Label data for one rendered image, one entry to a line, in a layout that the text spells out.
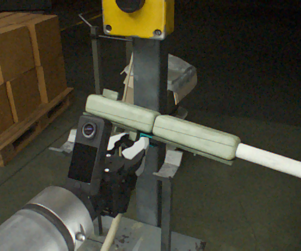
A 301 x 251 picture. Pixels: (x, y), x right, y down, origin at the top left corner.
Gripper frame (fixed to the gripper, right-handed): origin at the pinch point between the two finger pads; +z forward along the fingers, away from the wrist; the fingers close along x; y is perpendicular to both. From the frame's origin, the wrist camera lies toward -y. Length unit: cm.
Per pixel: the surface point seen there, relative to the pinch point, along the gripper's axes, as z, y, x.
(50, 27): 184, 22, -183
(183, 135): 0.8, -1.9, 9.3
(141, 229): 9.5, 32.7, -4.3
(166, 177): -7.8, 1.4, 9.8
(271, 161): 1.1, -0.4, 24.1
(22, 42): 148, 27, -181
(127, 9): 2.5, -22.1, -2.0
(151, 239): 7.6, 32.9, -0.5
